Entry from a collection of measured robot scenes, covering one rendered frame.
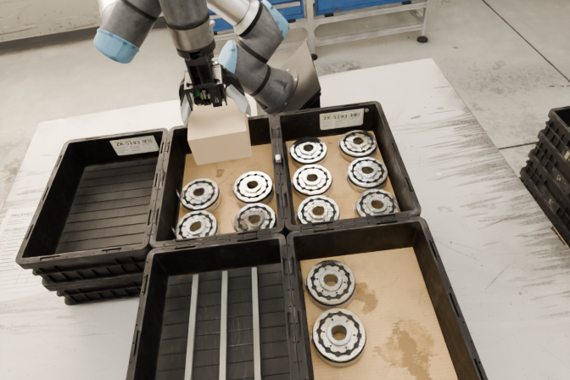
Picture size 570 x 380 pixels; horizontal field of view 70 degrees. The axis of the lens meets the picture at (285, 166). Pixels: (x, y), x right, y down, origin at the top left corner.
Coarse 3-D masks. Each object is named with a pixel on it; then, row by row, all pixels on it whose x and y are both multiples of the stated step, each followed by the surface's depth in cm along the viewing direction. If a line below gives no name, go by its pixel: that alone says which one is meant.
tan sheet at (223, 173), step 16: (192, 160) 119; (240, 160) 117; (256, 160) 116; (192, 176) 114; (208, 176) 114; (224, 176) 113; (272, 176) 112; (224, 192) 110; (224, 208) 106; (240, 208) 105; (272, 208) 104; (224, 224) 102
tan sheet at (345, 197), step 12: (372, 132) 120; (288, 144) 120; (336, 144) 118; (288, 156) 116; (336, 156) 114; (336, 168) 111; (336, 180) 109; (336, 192) 106; (348, 192) 105; (348, 204) 103; (348, 216) 100
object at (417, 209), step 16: (288, 112) 114; (304, 112) 113; (384, 128) 106; (400, 160) 98; (288, 208) 91; (416, 208) 88; (288, 224) 88; (304, 224) 88; (320, 224) 88; (336, 224) 87
